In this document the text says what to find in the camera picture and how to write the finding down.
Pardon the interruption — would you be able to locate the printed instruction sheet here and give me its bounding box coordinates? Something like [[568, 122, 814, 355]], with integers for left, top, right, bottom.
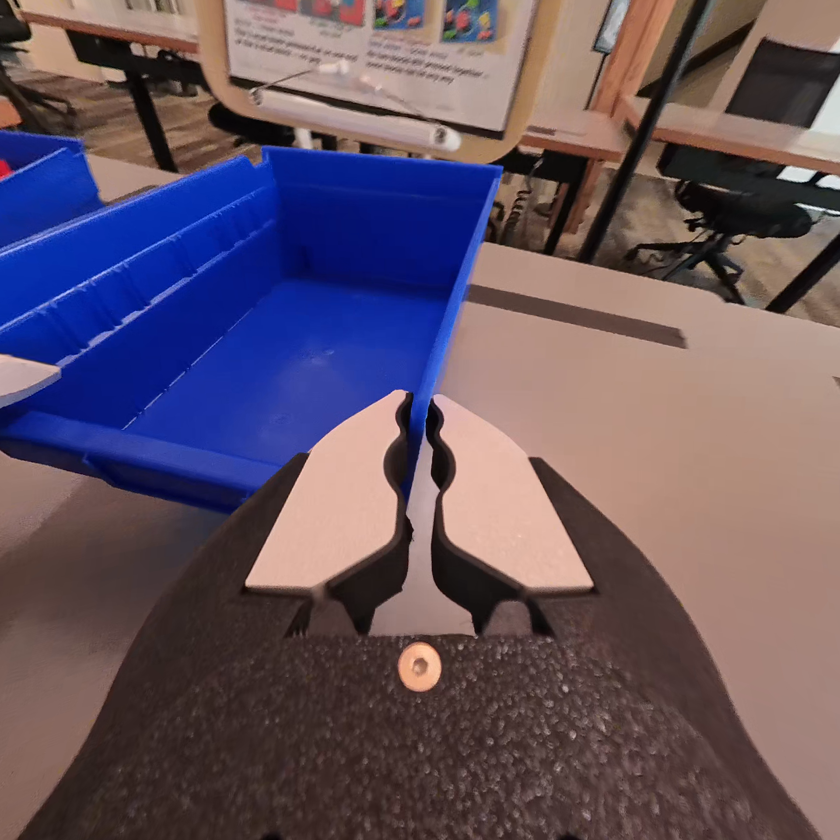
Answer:
[[224, 0, 537, 133]]

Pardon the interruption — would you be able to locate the blue plastic bin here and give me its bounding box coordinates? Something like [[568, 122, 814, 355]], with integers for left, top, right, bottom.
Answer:
[[0, 130, 107, 250], [0, 146, 505, 514]]

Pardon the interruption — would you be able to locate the black framed display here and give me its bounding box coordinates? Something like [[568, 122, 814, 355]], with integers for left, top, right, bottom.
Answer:
[[594, 0, 632, 55]]

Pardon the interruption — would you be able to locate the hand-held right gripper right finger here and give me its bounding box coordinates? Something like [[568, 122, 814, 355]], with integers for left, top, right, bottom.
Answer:
[[425, 394, 596, 634]]

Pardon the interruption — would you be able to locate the white stand with wooden board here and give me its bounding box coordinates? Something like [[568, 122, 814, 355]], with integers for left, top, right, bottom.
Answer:
[[197, 0, 560, 166]]

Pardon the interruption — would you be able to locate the black pole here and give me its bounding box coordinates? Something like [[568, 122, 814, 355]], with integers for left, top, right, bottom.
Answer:
[[576, 0, 714, 265]]

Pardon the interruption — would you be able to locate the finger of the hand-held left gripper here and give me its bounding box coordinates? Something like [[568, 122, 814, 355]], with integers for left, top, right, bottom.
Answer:
[[0, 354, 63, 408]]

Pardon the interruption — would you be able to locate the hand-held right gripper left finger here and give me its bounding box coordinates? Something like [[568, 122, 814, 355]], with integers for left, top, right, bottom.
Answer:
[[244, 390, 417, 634]]

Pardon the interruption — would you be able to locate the black office chair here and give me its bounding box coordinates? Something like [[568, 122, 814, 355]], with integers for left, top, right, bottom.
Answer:
[[209, 101, 298, 150], [626, 180, 816, 304]]

